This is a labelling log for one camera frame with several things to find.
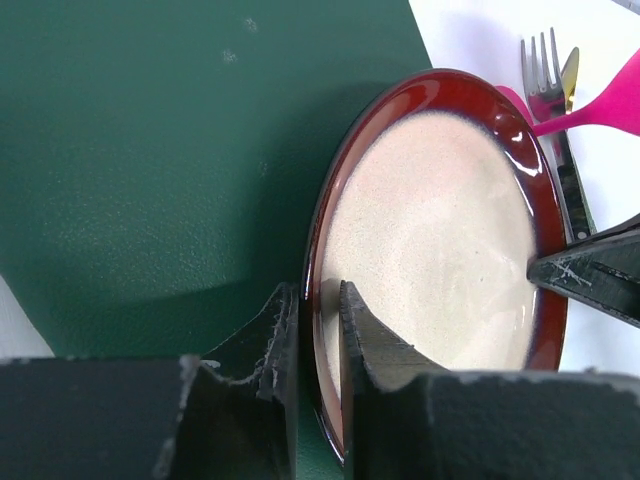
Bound silver fork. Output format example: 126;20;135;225
521;28;595;242

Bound gold bladed knife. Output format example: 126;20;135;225
561;47;580;114

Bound red rimmed cream plate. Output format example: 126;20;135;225
301;69;567;458

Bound pink plastic goblet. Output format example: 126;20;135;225
496;51;640;137

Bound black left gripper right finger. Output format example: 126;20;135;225
339;281;446;479

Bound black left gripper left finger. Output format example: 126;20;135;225
177;283;299;479

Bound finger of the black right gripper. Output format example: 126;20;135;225
527;216;640;327

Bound green placemat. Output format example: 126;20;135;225
1;1;429;479

